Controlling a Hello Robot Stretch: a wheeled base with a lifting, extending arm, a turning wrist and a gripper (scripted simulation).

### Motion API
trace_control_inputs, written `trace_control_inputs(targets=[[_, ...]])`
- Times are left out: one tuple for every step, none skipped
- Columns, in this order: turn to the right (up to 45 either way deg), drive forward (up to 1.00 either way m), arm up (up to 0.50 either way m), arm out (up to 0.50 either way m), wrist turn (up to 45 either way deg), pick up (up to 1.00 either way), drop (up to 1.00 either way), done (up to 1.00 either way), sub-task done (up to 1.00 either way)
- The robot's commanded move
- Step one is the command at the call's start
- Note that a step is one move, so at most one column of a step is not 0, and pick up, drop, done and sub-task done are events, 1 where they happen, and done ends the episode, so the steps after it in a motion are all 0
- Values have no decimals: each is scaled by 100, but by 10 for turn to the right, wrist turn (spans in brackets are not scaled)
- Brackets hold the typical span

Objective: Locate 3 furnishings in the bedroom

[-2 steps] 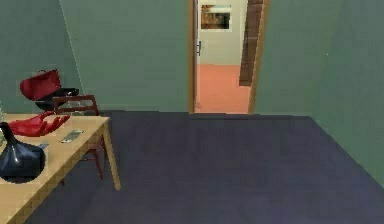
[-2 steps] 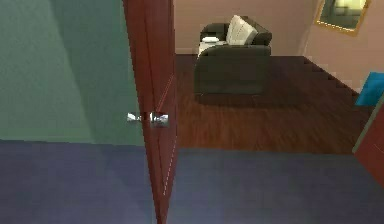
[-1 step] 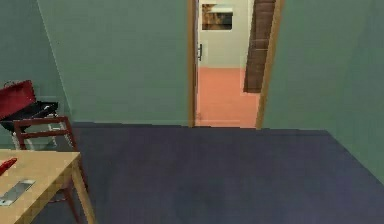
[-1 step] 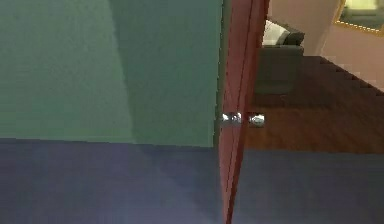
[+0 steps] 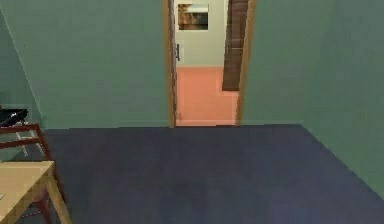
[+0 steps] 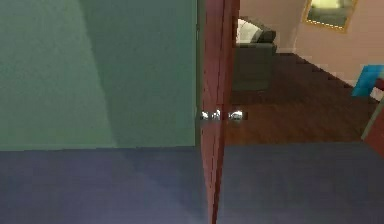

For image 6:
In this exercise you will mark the red-brown room door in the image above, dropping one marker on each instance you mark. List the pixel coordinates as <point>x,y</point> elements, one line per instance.
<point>214,66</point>

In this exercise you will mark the dark grey sofa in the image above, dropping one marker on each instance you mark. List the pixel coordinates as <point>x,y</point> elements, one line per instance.
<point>255,63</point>

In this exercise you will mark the white cushion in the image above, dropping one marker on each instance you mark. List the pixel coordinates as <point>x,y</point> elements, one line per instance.
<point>246,30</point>

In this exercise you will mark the dark grey cushion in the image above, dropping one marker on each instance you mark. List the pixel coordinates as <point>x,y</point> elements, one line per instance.
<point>266,36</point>

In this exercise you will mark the blue box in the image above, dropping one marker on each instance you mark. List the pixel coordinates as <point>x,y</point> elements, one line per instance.
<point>366,81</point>

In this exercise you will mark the gold framed wall picture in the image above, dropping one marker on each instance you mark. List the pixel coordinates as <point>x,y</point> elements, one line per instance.
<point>329,12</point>

